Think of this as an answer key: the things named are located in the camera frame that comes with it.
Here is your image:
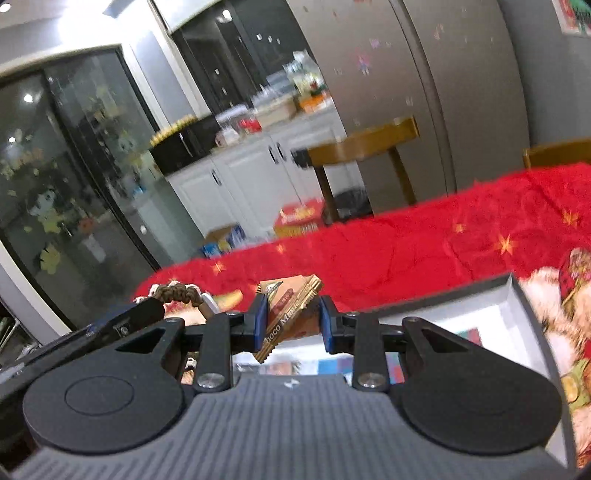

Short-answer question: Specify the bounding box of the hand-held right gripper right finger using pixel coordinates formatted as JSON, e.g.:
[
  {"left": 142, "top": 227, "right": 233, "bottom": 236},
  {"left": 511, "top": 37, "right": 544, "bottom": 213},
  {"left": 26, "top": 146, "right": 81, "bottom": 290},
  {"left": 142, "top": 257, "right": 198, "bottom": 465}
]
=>
[{"left": 320, "top": 295, "right": 491, "bottom": 394}]

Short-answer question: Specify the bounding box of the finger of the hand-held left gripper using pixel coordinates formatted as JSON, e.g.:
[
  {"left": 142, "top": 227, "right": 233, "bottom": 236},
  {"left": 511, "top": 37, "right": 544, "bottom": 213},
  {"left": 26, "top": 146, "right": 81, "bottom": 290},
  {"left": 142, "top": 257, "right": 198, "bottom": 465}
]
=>
[{"left": 85, "top": 300, "right": 167, "bottom": 340}]

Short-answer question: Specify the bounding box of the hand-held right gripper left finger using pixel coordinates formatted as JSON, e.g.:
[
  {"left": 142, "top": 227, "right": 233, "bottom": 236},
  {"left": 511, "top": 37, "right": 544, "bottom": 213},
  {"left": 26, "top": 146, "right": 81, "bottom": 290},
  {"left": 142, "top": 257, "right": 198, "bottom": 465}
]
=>
[{"left": 113, "top": 293, "right": 270, "bottom": 394}]

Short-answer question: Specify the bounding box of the brown triangular snack packet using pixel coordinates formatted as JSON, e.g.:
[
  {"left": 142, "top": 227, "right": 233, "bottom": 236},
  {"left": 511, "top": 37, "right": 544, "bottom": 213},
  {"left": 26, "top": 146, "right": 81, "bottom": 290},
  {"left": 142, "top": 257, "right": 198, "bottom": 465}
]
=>
[{"left": 252, "top": 274, "right": 324, "bottom": 366}]

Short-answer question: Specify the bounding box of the brown white-edged crochet scrunchie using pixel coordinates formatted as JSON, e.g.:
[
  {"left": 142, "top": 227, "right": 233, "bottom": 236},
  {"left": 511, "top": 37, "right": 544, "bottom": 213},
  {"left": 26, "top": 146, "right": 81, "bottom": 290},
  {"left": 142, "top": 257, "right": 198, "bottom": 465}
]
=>
[{"left": 152, "top": 282, "right": 219, "bottom": 320}]

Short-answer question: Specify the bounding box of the black cardboard box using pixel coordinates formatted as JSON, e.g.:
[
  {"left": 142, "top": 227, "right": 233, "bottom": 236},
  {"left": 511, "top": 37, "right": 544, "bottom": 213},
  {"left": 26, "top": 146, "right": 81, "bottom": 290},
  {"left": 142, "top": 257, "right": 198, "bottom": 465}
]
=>
[{"left": 231, "top": 272, "right": 579, "bottom": 468}]

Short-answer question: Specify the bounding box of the blue cardboard carton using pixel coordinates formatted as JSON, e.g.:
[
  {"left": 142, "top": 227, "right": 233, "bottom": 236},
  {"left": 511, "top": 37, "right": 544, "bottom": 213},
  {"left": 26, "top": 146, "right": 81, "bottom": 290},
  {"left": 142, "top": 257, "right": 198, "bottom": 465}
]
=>
[{"left": 200, "top": 223, "right": 246, "bottom": 260}]

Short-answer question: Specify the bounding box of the red bear printed blanket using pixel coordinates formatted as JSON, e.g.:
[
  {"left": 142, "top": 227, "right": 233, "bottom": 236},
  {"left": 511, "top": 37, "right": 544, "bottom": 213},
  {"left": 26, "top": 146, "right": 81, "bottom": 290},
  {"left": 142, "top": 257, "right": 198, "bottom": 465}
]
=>
[{"left": 133, "top": 161, "right": 591, "bottom": 467}]

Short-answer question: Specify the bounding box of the red cardboard carton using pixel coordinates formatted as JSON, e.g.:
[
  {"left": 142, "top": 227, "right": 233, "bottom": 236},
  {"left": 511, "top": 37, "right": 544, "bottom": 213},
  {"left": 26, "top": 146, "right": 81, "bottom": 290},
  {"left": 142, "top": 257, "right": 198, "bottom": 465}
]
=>
[{"left": 273, "top": 197, "right": 327, "bottom": 239}]

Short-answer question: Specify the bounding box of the black waste bin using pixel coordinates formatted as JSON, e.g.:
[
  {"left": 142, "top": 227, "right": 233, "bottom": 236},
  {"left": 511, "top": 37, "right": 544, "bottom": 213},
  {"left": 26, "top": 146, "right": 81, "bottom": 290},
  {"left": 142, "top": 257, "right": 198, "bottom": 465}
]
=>
[{"left": 332, "top": 188, "right": 373, "bottom": 223}]

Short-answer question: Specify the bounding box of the white kitchen cabinet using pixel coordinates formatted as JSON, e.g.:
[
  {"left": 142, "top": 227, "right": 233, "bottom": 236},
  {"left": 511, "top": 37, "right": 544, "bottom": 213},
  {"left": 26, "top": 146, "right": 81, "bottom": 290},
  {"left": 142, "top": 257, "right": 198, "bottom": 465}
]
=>
[{"left": 164, "top": 108, "right": 366, "bottom": 251}]

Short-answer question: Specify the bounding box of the glass sliding door with stickers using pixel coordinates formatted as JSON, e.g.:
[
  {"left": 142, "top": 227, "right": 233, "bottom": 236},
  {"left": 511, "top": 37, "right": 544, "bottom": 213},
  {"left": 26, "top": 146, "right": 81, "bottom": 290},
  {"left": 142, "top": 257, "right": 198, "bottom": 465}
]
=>
[{"left": 0, "top": 44, "right": 205, "bottom": 329}]

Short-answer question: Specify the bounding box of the black microwave oven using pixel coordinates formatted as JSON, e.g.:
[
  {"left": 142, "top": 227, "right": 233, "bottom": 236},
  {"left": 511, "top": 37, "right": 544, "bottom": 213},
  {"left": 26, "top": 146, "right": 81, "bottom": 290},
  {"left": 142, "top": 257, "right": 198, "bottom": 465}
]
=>
[{"left": 150, "top": 115, "right": 223, "bottom": 176}]

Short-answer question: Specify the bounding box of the wooden chair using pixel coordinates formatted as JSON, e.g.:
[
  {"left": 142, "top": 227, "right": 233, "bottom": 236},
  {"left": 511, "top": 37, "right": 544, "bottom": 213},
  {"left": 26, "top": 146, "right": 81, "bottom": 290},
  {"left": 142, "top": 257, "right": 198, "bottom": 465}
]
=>
[
  {"left": 522, "top": 138, "right": 591, "bottom": 170},
  {"left": 291, "top": 116, "right": 421, "bottom": 223}
]

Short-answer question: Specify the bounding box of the row of yellow items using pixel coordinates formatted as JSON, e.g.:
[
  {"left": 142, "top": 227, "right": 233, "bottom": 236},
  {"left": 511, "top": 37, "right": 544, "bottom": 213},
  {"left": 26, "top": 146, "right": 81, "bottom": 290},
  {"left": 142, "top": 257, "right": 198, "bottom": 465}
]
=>
[{"left": 151, "top": 115, "right": 197, "bottom": 147}]

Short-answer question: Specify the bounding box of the beige plastic basin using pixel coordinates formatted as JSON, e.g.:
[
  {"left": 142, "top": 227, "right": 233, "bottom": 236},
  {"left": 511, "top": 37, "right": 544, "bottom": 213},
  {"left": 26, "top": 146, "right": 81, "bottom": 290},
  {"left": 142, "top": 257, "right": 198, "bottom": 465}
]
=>
[{"left": 253, "top": 99, "right": 299, "bottom": 128}]

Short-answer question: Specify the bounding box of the silver refrigerator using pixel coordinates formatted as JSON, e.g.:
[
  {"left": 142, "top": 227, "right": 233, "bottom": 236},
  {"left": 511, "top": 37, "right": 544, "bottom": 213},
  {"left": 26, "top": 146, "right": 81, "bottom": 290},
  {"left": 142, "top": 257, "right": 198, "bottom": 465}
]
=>
[{"left": 285, "top": 0, "right": 533, "bottom": 219}]

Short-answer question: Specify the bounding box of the white green plastic bag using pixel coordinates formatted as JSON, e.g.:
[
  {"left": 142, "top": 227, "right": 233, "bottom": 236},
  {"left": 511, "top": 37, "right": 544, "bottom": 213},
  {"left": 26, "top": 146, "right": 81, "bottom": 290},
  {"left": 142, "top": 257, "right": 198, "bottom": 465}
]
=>
[{"left": 293, "top": 50, "right": 324, "bottom": 98}]

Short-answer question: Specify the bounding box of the green wall poster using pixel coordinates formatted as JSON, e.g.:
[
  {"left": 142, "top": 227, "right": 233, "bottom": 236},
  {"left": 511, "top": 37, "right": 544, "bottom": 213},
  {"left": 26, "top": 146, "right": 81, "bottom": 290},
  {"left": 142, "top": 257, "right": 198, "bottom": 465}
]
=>
[{"left": 551, "top": 0, "right": 591, "bottom": 36}]

